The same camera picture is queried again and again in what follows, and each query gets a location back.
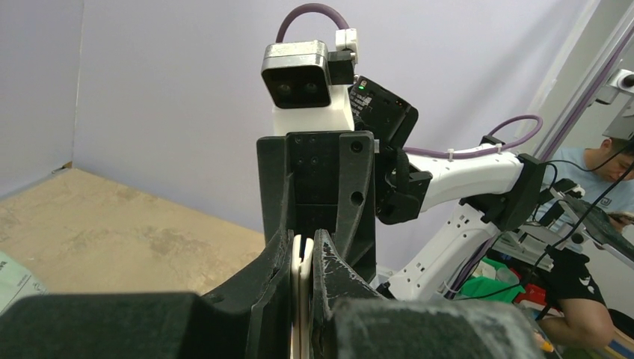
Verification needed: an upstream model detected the seated person in background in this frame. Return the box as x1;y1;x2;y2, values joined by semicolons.
535;137;634;350

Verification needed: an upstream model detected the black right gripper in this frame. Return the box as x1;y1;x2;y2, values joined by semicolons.
256;131;376;282

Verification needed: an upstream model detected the green litter bag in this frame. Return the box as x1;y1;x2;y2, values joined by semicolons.
1;252;49;314

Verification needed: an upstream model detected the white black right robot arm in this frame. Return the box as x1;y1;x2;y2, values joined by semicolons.
256;77;545;300

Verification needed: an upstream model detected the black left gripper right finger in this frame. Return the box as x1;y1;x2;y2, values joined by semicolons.
311;230;544;358

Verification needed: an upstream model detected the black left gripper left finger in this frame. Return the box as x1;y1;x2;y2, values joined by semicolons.
1;233;292;358

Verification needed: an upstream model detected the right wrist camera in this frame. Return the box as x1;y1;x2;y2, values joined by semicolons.
261;28;359;136

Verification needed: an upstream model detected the external camera on stand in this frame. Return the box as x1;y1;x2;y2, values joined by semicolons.
595;69;633;105

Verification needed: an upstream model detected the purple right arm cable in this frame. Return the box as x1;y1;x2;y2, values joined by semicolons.
274;2;544;161

